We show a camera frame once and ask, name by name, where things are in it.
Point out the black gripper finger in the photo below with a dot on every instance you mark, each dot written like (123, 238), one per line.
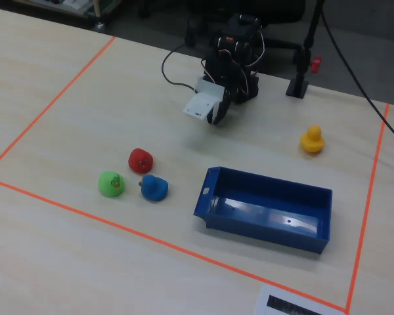
(211, 118)
(226, 105)

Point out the green rubber duck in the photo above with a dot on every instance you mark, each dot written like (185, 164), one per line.
(110, 185)

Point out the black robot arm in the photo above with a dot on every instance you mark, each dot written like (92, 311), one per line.
(239, 36)

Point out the red rubber duck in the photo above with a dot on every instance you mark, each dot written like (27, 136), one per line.
(140, 160)

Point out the blue rubber duck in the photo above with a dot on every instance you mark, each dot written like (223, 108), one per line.
(155, 188)

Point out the yellow rubber duck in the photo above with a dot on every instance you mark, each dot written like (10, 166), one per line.
(312, 141)

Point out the blue plastic box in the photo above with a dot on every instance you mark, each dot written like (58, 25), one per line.
(266, 236)

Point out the red clamp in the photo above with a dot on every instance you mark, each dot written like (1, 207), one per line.
(316, 64)

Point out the orange tape strip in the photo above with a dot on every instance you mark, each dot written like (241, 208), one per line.
(52, 103)
(370, 197)
(184, 250)

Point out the metal shelf cart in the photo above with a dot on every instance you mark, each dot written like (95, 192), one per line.
(95, 10)

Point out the white paper with black bar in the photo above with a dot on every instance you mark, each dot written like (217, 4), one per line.
(262, 300)

